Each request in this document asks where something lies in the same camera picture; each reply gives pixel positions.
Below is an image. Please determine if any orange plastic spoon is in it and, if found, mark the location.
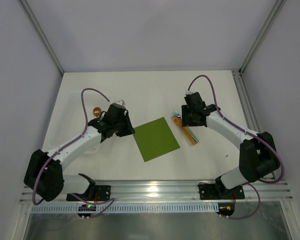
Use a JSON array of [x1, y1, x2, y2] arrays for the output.
[[172, 116, 182, 127]]

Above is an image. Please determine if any iridescent metal fork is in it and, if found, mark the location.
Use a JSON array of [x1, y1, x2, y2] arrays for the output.
[[172, 111, 199, 141]]

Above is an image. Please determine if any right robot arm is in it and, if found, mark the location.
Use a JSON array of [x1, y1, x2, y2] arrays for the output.
[[181, 91, 281, 200]]

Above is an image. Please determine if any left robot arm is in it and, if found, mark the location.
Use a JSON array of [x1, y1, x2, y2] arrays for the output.
[[23, 103, 135, 202]]

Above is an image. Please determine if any green paper napkin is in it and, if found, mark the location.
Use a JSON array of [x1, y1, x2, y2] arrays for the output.
[[133, 117, 180, 162]]

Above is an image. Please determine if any beige utensil tray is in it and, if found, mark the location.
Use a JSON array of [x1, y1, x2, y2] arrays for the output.
[[171, 116, 199, 145]]

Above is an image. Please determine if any copper round ball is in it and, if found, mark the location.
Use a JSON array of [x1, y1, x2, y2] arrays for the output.
[[93, 107, 102, 118]]

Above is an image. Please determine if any white plastic basket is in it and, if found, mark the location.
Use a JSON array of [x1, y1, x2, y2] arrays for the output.
[[48, 91, 101, 153]]

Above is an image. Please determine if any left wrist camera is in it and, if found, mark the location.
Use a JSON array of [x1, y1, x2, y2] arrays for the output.
[[115, 99, 126, 107]]

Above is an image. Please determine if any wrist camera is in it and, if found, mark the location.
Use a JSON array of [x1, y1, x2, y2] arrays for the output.
[[185, 90, 193, 95], [115, 99, 126, 107]]

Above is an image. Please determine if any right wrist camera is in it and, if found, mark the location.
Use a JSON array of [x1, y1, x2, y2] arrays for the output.
[[185, 90, 193, 95]]

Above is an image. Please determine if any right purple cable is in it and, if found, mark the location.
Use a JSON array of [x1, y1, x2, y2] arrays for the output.
[[187, 74, 285, 185]]

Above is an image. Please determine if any purple cable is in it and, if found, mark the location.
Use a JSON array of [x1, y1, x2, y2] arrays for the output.
[[31, 87, 111, 206], [187, 74, 285, 185]]

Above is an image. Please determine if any right aluminium frame rail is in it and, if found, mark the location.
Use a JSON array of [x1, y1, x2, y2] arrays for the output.
[[231, 69, 277, 180]]

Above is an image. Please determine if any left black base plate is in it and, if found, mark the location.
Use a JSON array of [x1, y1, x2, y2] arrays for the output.
[[66, 185, 111, 202]]

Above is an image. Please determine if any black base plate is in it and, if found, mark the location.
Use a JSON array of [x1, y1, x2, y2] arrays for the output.
[[198, 182, 245, 200], [66, 185, 111, 202]]

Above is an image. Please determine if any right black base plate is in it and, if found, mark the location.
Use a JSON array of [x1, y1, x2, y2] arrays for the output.
[[198, 182, 245, 200]]

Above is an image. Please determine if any aluminium front rail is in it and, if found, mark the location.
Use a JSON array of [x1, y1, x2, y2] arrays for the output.
[[19, 180, 294, 204]]

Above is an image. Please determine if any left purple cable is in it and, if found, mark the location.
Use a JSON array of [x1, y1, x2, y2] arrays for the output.
[[31, 87, 111, 206]]

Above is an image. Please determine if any white slotted cable duct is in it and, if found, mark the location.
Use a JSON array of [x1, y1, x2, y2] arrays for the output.
[[31, 202, 219, 214]]

